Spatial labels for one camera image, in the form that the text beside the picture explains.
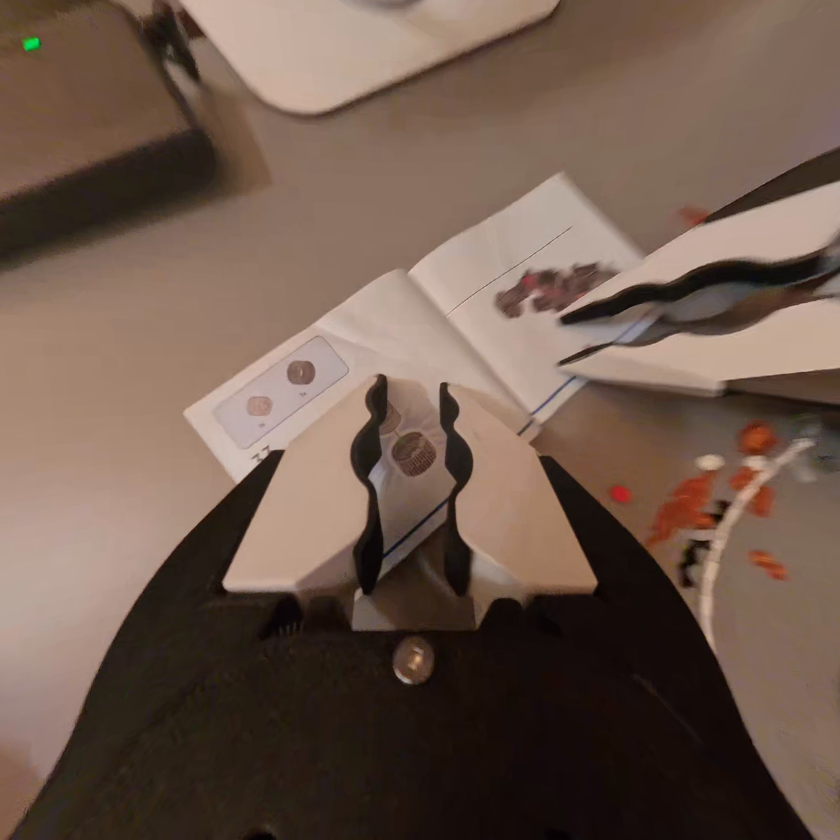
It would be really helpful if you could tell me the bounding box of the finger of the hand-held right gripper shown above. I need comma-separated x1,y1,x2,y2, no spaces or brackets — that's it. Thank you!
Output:
560,187,840,326
556,294,840,399

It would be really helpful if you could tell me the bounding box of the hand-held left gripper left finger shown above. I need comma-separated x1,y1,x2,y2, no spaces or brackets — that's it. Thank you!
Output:
222,374,389,596

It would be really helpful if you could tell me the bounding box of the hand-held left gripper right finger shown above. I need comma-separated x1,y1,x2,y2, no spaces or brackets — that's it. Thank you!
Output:
438,382,599,598

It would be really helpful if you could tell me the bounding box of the instruction booklet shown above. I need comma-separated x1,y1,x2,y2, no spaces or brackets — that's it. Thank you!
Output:
184,172,647,572

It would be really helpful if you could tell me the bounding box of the grey lego wing piece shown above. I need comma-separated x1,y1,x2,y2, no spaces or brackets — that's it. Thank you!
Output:
791,416,840,483

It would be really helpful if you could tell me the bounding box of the orange lego flame piece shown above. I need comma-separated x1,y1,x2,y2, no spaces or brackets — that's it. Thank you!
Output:
646,472,719,549

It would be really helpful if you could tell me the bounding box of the white laptop stand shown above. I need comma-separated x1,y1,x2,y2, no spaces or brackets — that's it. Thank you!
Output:
177,0,562,118

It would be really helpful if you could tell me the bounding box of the black power bank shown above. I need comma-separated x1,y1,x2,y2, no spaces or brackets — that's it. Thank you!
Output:
0,0,217,258

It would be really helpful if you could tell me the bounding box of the black lego chain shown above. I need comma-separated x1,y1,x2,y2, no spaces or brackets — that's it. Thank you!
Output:
679,502,732,588

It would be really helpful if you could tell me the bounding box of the white lego chain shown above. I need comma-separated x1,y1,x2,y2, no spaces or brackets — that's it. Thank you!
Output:
696,440,815,647

